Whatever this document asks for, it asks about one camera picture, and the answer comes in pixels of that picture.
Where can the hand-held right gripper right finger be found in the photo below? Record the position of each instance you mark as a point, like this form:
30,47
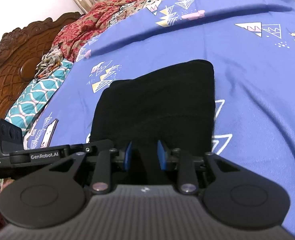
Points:
162,155

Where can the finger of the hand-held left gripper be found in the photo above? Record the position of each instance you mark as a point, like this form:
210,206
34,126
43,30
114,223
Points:
100,146

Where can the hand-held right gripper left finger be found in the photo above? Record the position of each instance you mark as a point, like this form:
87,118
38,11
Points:
128,156

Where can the black pants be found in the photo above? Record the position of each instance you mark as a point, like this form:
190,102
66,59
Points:
162,105

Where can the smartphone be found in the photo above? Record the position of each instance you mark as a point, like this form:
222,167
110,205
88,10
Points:
48,133

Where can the teal patterned pillow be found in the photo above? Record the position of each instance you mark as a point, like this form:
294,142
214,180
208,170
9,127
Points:
35,97

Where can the small floral cloth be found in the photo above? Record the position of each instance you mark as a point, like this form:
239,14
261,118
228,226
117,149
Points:
50,62

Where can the carved wooden headboard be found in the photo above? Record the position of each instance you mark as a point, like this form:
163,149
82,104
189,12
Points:
20,55

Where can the blue patterned bedsheet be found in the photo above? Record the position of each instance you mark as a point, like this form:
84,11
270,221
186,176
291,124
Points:
237,67

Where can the red floral quilt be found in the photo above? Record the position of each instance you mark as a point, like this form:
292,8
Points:
105,17

